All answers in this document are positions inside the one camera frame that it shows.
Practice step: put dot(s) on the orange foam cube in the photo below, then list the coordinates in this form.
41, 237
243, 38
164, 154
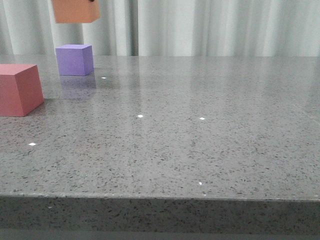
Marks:
76, 11

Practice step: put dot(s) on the grey-white pleated curtain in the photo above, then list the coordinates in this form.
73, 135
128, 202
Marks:
264, 28

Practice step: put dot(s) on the purple foam cube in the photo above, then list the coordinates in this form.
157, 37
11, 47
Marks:
75, 59

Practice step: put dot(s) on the pink foam cube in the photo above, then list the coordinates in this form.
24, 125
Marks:
20, 89

